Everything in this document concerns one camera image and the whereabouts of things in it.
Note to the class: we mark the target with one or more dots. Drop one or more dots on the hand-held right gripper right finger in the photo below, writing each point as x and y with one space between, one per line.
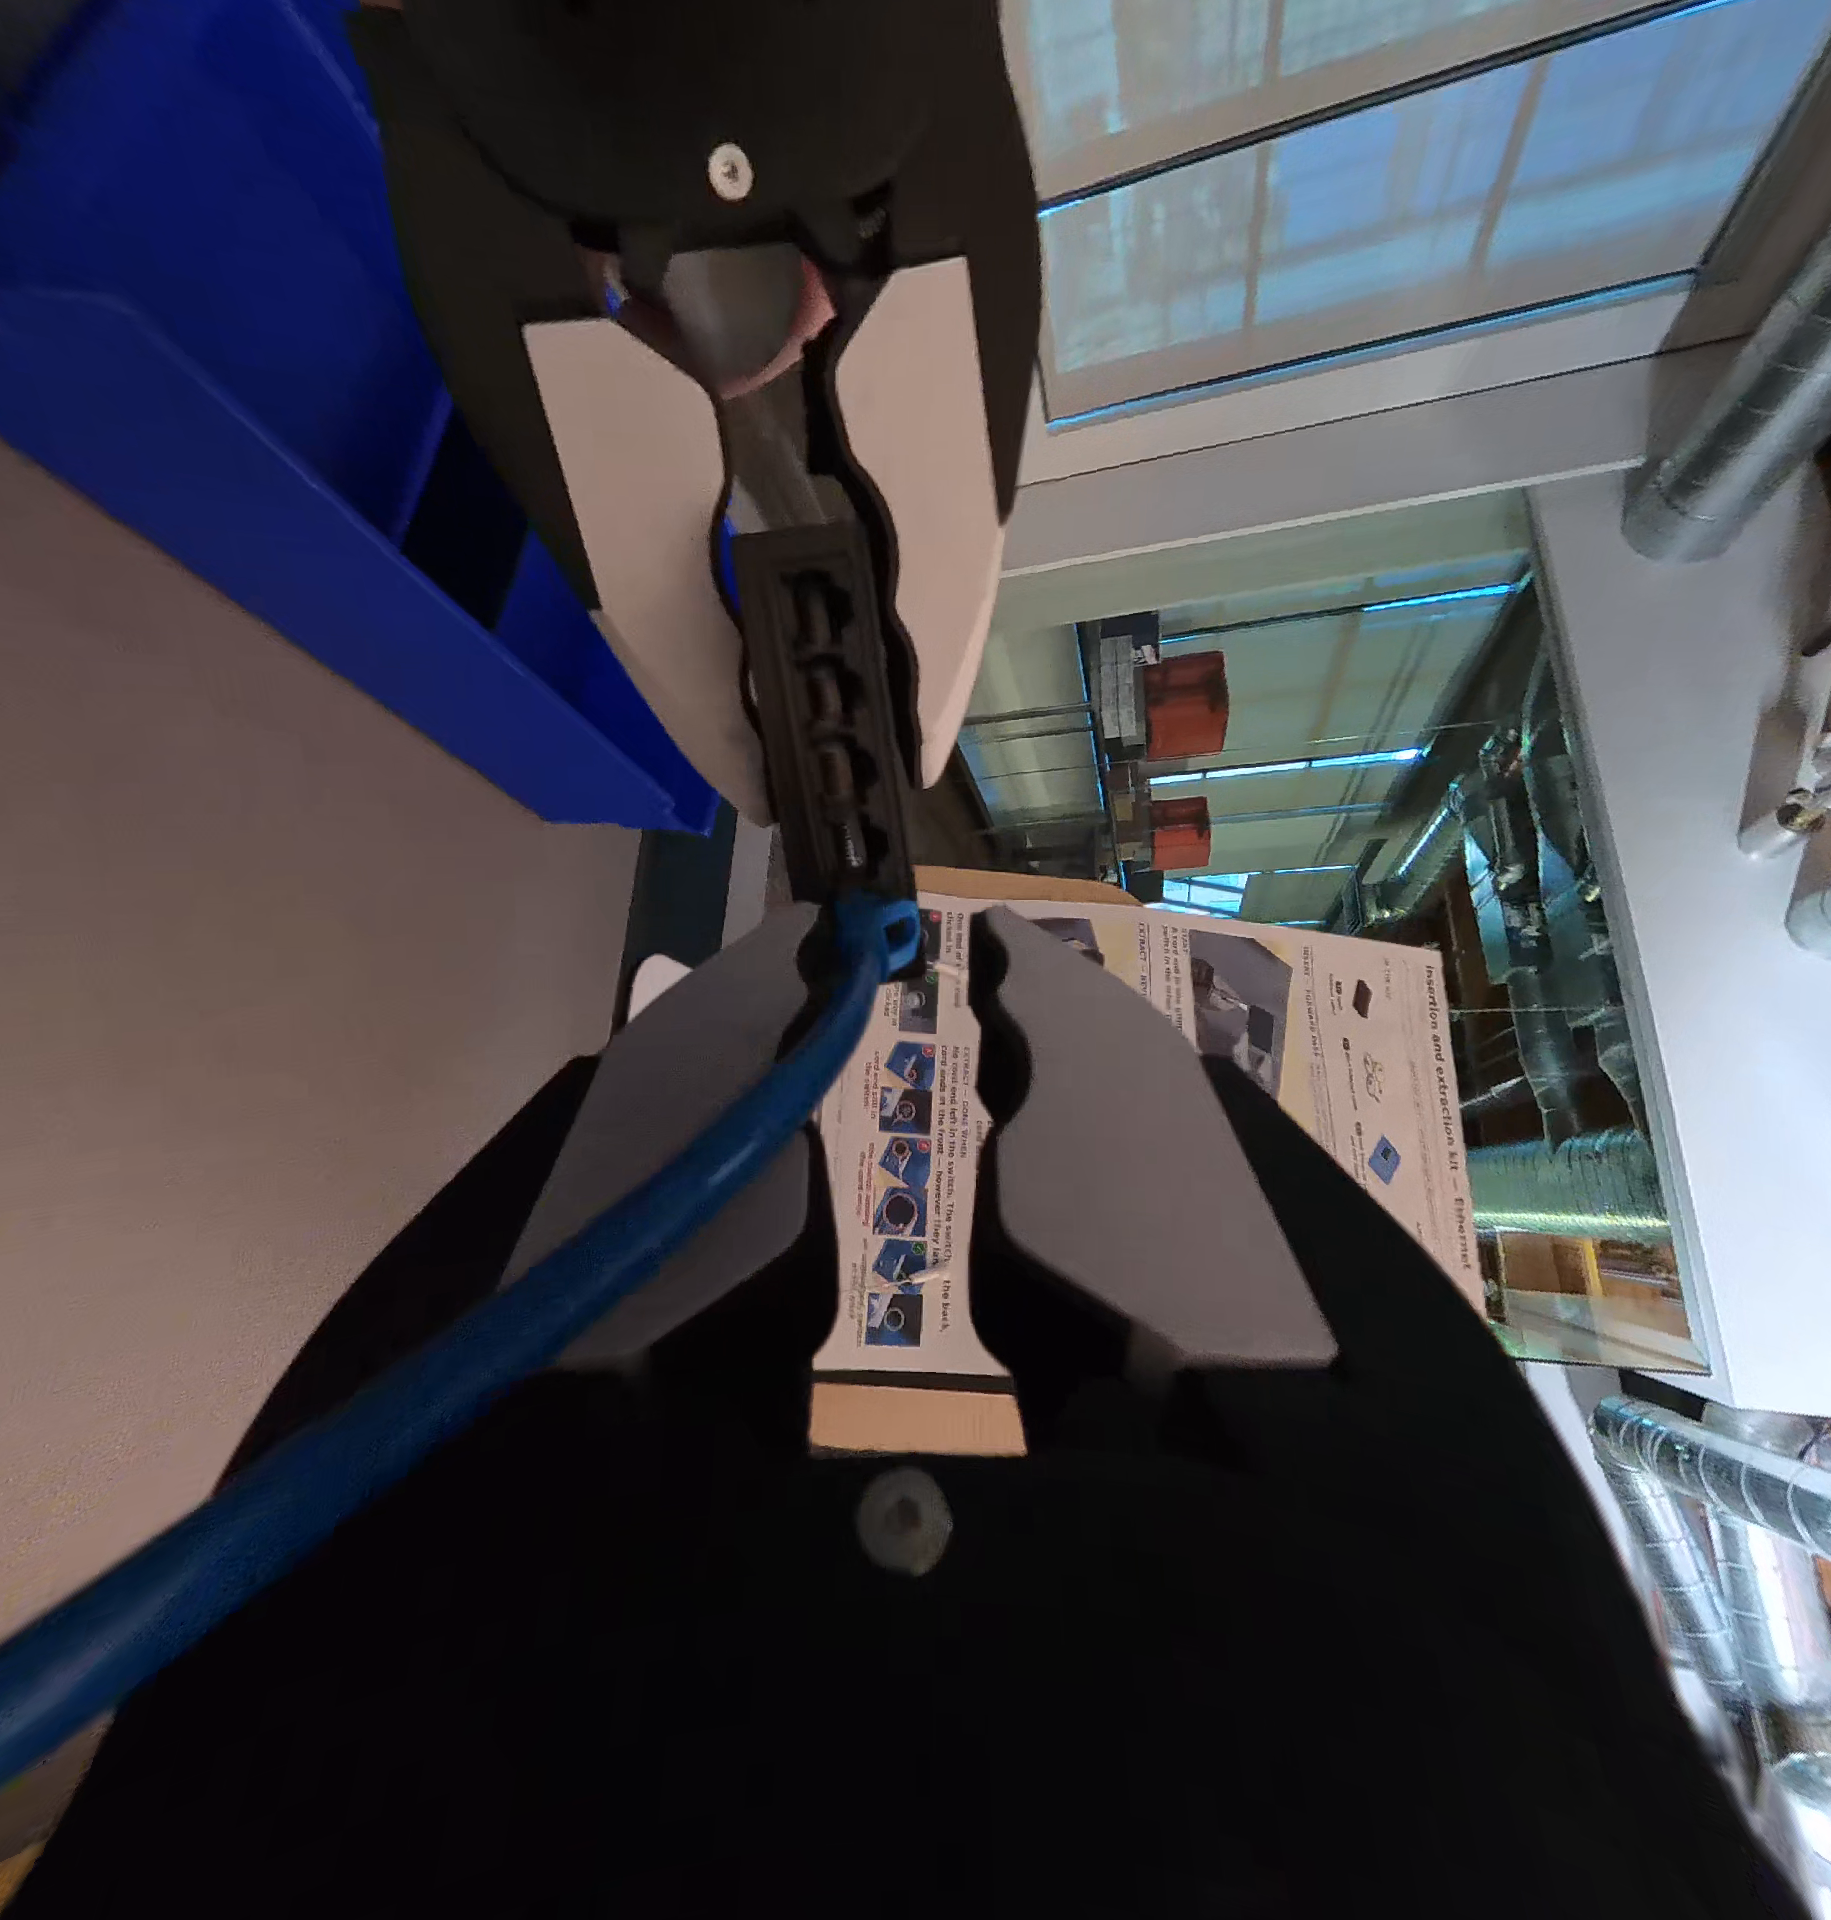
1139 1201

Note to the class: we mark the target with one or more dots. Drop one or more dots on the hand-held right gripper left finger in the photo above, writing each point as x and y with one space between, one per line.
629 1139

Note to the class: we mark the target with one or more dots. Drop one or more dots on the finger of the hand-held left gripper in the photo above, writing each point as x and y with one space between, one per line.
930 451
629 497

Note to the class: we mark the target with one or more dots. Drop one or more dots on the black ethernet switch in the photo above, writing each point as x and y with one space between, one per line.
832 720

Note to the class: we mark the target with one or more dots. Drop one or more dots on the blue plastic bin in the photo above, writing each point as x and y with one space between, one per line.
181 377

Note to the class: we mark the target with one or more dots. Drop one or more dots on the person's left hand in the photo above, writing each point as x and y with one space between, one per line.
813 315

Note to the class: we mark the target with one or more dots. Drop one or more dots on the printed instruction sheet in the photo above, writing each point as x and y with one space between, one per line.
1379 1051

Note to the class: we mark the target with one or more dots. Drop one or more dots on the orange machine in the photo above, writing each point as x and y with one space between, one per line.
1180 832
1184 706

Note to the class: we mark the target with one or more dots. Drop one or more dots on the large paned window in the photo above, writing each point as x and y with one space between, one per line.
1379 182

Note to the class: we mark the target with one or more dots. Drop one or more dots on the silver pipe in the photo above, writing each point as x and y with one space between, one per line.
1815 797

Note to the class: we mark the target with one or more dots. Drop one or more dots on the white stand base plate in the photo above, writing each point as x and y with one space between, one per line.
657 991

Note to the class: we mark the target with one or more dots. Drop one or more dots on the silver corrugated ceiling duct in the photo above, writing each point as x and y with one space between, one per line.
1568 1179

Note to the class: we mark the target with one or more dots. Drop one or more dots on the silver elbow duct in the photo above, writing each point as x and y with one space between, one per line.
1725 1576

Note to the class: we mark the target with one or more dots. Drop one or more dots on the silver ventilation duct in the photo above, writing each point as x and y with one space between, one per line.
1754 405

